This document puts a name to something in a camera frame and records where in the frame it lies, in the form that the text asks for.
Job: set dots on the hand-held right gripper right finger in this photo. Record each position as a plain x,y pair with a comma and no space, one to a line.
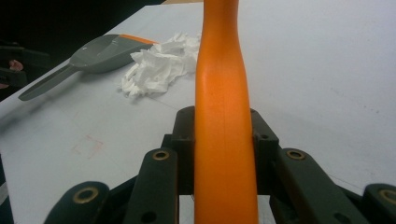
263,140

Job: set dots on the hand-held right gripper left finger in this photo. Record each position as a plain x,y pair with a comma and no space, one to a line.
186,149

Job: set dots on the grey dustpan with orange edge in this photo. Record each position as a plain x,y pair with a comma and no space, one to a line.
99,56

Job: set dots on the white paper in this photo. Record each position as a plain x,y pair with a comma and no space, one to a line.
158,67

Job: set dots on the wooden table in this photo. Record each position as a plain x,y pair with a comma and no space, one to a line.
183,1

